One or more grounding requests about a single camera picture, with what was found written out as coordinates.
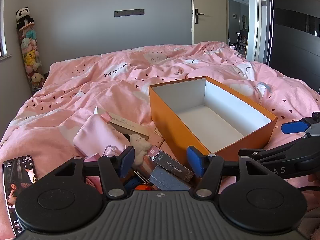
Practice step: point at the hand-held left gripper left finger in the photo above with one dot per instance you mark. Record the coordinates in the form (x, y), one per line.
(127, 162)

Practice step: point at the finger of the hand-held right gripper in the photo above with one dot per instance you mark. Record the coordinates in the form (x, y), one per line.
(291, 127)
(280, 152)

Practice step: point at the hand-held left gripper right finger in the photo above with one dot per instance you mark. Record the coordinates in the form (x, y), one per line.
(195, 160)

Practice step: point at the small white plush toy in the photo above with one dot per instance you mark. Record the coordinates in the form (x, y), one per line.
(140, 146)

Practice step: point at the pink satin pouch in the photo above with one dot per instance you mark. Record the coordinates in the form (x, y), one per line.
(98, 135)

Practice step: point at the cream glasses case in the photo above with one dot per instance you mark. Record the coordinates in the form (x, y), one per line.
(126, 121)

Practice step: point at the orange cardboard box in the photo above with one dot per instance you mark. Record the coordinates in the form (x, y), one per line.
(175, 115)

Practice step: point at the maroon cosmetics box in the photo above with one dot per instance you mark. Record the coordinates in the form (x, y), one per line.
(170, 163)

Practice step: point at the orange toy piece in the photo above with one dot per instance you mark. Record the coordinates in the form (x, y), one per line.
(142, 187)

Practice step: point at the grey-blue small box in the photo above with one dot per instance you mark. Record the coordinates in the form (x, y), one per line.
(167, 181)

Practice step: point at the pink printed blanket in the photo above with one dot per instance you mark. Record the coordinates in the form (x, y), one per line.
(87, 87)

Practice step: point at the dark wardrobe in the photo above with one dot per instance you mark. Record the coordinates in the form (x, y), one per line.
(295, 30)

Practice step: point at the black smartphone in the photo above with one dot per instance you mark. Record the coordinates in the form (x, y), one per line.
(17, 180)

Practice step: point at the beige room door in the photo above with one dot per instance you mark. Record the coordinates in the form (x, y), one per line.
(210, 12)

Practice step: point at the clear tube of plush toys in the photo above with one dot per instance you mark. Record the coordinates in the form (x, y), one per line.
(31, 55)

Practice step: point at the panda plush toy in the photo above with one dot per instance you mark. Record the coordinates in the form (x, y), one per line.
(23, 17)

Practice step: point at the window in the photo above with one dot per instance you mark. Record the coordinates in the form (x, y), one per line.
(3, 30)

